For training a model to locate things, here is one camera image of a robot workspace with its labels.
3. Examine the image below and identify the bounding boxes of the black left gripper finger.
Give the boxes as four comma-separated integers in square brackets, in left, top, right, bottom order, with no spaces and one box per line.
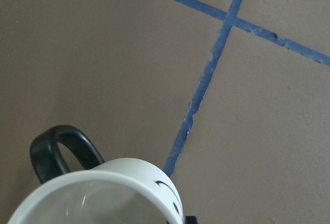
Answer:
[185,216,197,224]

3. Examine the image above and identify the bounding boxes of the white smiley face mug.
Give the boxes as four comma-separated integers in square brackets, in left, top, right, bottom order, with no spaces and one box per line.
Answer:
[9,125,186,223]

